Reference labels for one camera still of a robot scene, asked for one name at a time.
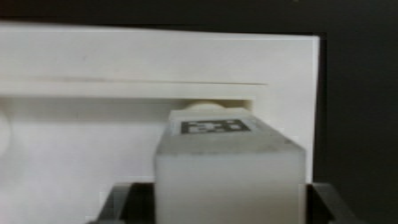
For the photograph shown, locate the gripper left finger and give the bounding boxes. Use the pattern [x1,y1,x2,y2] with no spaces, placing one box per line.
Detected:
[86,183,156,224]

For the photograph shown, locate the white leg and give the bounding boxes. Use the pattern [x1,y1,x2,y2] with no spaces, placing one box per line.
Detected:
[154,102,305,224]

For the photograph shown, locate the white square tabletop tray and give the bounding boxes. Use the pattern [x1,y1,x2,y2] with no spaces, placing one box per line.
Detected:
[0,22,319,224]

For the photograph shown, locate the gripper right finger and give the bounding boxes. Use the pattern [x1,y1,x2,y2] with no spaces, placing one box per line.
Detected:
[305,183,358,224]

